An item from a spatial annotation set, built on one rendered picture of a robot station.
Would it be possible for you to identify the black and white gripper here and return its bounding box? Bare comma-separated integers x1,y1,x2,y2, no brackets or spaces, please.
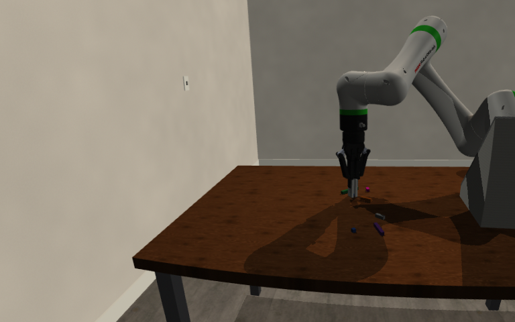
336,131,370,198

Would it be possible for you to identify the purple rod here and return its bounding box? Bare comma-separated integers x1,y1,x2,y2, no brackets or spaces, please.
374,223,384,235

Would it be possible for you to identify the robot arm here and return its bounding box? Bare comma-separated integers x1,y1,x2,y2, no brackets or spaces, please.
337,16,515,157

